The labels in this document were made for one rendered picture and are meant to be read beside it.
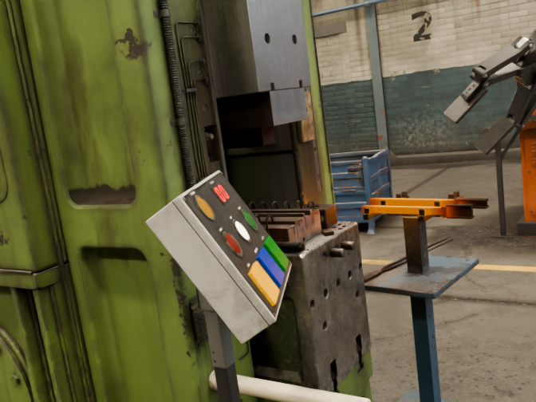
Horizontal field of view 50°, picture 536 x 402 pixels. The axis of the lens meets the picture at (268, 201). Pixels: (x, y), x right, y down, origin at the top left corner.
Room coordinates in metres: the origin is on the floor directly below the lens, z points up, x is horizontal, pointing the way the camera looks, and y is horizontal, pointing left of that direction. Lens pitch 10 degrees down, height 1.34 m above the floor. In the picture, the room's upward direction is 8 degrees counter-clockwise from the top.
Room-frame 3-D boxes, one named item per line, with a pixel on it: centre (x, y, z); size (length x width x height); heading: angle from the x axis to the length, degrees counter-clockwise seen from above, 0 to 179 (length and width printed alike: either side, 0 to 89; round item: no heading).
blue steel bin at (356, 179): (5.77, -0.60, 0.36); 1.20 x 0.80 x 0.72; 62
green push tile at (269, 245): (1.23, 0.00, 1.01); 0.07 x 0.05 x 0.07; 171
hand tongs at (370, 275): (2.18, -0.52, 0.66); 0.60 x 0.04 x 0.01; 130
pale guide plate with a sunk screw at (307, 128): (1.99, -0.16, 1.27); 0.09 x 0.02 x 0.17; 146
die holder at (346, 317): (1.83, 0.05, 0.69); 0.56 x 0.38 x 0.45; 56
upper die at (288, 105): (1.78, 0.08, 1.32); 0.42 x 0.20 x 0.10; 56
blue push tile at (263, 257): (1.13, 0.02, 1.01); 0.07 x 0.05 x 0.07; 171
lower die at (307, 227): (1.78, 0.08, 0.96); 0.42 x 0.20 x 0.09; 56
